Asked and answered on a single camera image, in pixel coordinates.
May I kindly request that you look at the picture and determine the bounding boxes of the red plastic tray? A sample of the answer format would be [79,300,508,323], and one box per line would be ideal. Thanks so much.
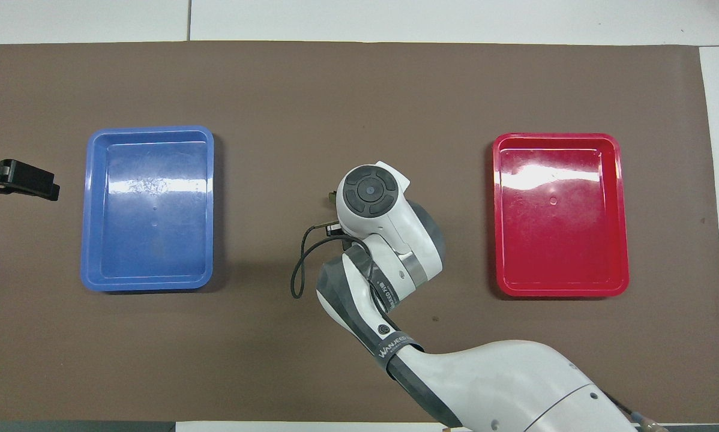
[492,132,630,298]

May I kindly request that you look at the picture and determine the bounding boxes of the brown table mat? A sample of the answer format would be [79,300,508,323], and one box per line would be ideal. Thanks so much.
[0,40,719,424]

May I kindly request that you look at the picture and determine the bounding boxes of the blue plastic tray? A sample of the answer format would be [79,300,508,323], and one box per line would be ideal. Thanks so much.
[80,125,215,293]

